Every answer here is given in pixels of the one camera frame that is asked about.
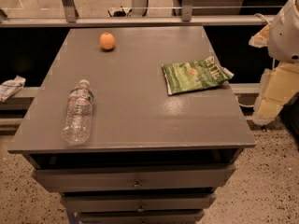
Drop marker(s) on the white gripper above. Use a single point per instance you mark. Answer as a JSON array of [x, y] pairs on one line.
[[285, 36]]

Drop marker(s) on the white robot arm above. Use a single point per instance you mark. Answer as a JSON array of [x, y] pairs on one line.
[[280, 83]]

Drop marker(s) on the green jalapeno chip bag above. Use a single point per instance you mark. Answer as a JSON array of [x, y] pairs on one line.
[[194, 76]]

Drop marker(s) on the top grey drawer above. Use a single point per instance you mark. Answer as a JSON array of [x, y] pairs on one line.
[[134, 178]]

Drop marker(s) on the grey drawer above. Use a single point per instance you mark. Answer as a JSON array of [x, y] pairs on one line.
[[147, 217], [134, 178], [139, 202]]

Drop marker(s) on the grey drawer cabinet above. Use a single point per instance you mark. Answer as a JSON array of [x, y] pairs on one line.
[[135, 121]]

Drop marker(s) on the orange fruit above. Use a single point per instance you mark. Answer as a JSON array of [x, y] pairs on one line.
[[107, 41]]

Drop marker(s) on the grey metal railing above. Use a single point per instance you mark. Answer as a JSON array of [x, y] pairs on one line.
[[121, 13]]

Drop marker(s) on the clear plastic water bottle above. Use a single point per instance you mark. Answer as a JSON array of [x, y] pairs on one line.
[[78, 117]]

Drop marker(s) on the bottom grey drawer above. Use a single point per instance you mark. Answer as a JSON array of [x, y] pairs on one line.
[[147, 217]]

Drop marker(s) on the middle grey drawer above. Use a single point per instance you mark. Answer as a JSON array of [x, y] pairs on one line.
[[139, 202]]

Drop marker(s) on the grey low ledge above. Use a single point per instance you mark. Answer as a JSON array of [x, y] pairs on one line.
[[21, 100]]

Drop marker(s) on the white wipes packet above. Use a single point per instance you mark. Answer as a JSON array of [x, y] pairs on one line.
[[11, 87]]

